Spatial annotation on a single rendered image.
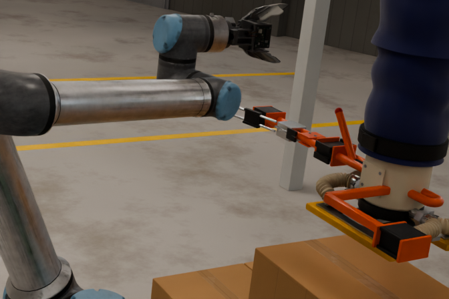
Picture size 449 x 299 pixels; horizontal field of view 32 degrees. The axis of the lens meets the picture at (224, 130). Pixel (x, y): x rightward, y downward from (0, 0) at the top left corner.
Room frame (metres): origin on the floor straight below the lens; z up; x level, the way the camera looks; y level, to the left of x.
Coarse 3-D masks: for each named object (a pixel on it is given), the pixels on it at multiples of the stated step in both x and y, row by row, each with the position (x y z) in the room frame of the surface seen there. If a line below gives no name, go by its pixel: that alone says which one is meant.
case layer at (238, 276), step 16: (192, 272) 2.68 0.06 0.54; (208, 272) 2.70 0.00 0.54; (224, 272) 2.71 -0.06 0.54; (240, 272) 2.73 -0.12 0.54; (160, 288) 2.54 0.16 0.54; (176, 288) 2.54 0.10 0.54; (192, 288) 2.55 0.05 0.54; (208, 288) 2.57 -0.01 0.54; (224, 288) 2.58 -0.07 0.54; (240, 288) 2.60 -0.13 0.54
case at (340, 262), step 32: (256, 256) 2.08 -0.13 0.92; (288, 256) 2.06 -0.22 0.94; (320, 256) 2.08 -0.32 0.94; (352, 256) 2.11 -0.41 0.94; (256, 288) 2.06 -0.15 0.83; (288, 288) 1.94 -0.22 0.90; (320, 288) 1.88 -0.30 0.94; (352, 288) 1.90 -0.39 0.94; (384, 288) 1.93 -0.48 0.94; (416, 288) 1.95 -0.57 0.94; (448, 288) 1.97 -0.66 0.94
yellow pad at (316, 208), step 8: (312, 208) 1.97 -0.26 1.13; (320, 208) 1.97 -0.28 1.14; (328, 208) 1.96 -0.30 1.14; (320, 216) 1.94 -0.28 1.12; (328, 216) 1.92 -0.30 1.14; (336, 216) 1.91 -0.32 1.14; (344, 216) 1.91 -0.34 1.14; (336, 224) 1.89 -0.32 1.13; (344, 224) 1.87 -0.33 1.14; (352, 224) 1.87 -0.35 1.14; (344, 232) 1.86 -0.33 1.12; (352, 232) 1.83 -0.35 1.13; (360, 232) 1.83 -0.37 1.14; (368, 232) 1.82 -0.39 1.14; (360, 240) 1.81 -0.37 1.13; (368, 240) 1.79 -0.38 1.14; (376, 248) 1.76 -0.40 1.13; (384, 256) 1.73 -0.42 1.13
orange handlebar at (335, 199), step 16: (304, 144) 2.22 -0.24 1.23; (352, 160) 2.04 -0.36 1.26; (336, 192) 1.77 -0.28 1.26; (352, 192) 1.79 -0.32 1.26; (368, 192) 1.82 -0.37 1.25; (384, 192) 1.84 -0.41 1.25; (416, 192) 1.84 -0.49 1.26; (432, 192) 1.85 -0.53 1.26; (336, 208) 1.71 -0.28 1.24; (352, 208) 1.67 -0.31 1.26; (368, 224) 1.61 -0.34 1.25
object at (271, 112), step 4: (256, 108) 2.44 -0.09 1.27; (260, 108) 2.44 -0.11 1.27; (264, 108) 2.45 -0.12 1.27; (268, 108) 2.45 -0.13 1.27; (272, 108) 2.46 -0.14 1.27; (260, 112) 2.42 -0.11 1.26; (264, 112) 2.40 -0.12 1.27; (268, 112) 2.40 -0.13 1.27; (272, 112) 2.41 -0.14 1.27; (276, 112) 2.41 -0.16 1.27; (280, 112) 2.42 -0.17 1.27; (284, 112) 2.42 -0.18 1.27; (268, 116) 2.39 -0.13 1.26; (272, 116) 2.40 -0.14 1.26; (276, 116) 2.41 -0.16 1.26; (280, 116) 2.42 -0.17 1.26; (284, 116) 2.42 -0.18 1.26; (264, 120) 2.40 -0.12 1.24; (264, 124) 2.39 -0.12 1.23; (268, 124) 2.39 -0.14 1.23
